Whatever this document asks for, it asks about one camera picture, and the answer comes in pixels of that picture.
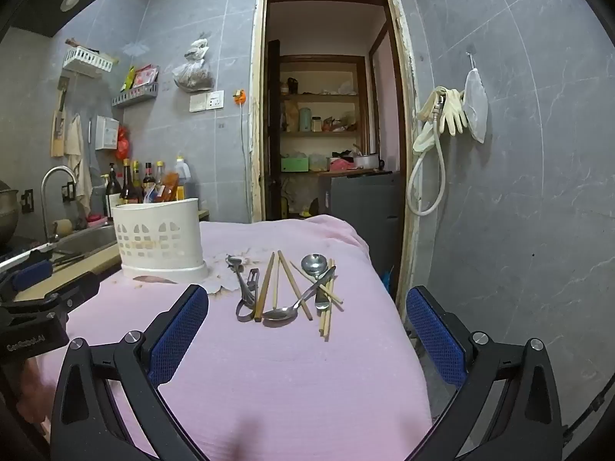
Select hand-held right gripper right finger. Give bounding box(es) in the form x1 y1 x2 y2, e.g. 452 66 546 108
405 285 563 461

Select white wall socket panel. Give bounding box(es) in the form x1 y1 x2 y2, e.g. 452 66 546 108
189 90 225 112

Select grey cabinet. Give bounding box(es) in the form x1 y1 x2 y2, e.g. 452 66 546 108
319 170 402 294

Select orange packet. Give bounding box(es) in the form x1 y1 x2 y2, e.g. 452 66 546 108
161 173 182 202

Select dark wooden door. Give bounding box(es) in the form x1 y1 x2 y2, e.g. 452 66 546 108
266 38 282 222

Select dark wine bottle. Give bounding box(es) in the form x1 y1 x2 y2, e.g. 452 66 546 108
105 162 123 219

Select white wall box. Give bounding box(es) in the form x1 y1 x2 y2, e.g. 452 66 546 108
95 115 119 151

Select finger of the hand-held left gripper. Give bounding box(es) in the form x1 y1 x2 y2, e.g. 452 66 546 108
0 247 55 295
14 271 101 314

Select thin white cable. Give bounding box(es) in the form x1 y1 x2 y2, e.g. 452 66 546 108
238 103 251 222

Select metal faucet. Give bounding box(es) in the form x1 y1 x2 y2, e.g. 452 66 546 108
41 166 78 243

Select white wall basket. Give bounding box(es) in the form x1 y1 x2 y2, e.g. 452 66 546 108
62 45 117 78

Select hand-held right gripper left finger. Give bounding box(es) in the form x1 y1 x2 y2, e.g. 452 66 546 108
50 284 209 461

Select steel cooking pot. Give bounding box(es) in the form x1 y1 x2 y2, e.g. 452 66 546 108
0 180 21 250

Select cream rubber gloves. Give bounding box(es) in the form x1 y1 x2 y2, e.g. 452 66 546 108
417 86 469 136

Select grey wall shelf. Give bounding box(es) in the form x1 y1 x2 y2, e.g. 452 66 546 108
111 81 159 108

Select metal peeler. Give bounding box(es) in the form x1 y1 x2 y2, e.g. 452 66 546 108
226 255 255 305

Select pink floral blanket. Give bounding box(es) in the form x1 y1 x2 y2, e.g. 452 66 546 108
41 214 433 461

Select wooden shelf unit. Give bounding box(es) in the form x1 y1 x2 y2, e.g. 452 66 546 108
279 55 371 174

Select white plastic utensil holder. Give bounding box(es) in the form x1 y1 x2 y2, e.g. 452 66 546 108
111 198 209 284

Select hanging wooden board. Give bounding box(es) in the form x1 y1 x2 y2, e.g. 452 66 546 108
51 76 68 158

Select slim metal spoon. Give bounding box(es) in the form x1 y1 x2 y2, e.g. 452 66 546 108
262 266 337 322

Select pale door frame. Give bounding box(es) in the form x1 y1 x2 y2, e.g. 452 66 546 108
249 0 421 298

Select person's left forearm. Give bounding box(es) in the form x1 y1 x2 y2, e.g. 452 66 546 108
19 358 55 443

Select steel sink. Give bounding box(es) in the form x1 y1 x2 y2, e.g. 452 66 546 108
53 225 118 262

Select hanging clear plastic bag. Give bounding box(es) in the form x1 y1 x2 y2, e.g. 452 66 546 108
172 37 214 93

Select hanging mesh bag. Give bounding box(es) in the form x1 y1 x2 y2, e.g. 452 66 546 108
462 53 489 144

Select red snack packet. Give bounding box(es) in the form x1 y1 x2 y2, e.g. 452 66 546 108
133 65 159 88

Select white hose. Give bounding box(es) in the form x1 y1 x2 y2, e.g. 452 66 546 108
406 122 447 217

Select beige hanging towel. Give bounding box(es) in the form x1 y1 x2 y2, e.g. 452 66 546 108
65 114 92 212

